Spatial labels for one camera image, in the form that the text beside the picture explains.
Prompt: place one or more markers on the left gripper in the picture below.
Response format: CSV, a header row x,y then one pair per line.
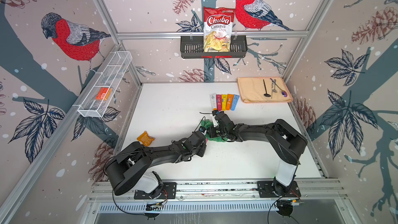
x,y
203,146

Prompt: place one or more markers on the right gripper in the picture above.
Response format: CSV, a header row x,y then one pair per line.
x,y
211,131

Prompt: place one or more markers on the green cleaning cloth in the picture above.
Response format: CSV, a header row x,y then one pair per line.
x,y
212,132

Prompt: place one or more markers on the white toothpaste tube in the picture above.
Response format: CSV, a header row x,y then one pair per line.
x,y
213,101

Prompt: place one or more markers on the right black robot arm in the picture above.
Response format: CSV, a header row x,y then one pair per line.
x,y
288,143

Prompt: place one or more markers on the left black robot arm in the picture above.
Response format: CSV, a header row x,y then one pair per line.
x,y
128,169

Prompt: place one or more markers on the red pink toothpaste tube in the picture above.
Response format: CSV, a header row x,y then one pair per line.
x,y
219,102

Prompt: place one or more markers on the yellow toothpaste tube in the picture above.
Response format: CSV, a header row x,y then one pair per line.
x,y
224,98

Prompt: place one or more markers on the orange toothpaste tube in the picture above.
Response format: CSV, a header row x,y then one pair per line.
x,y
229,101

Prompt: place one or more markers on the blue toothpaste tube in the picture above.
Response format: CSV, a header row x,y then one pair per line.
x,y
235,100

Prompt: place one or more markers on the orange snack packet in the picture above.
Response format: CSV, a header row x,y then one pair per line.
x,y
145,139

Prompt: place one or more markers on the black spoon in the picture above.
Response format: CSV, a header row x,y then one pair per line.
x,y
266,94

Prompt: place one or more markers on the pink tray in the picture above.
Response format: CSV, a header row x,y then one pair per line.
x,y
264,89

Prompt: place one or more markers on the beige folded cloth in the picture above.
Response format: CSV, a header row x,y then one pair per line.
x,y
262,88

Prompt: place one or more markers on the iridescent purple spoon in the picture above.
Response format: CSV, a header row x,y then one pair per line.
x,y
283,92

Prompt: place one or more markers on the orange packet in shelf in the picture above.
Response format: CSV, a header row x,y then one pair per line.
x,y
103,94

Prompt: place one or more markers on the Chuba cassava chips bag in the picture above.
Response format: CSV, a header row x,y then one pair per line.
x,y
218,25

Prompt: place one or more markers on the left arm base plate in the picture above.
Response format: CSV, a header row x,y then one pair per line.
x,y
162,192

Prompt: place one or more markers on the patterned handle utensil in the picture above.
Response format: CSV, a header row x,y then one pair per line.
x,y
272,92

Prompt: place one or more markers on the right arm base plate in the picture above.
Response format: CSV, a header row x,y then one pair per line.
x,y
273,189

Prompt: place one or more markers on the black wire wall basket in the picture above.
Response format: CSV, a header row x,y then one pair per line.
x,y
197,48

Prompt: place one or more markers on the white wire wall shelf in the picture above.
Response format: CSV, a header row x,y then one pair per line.
x,y
110,77

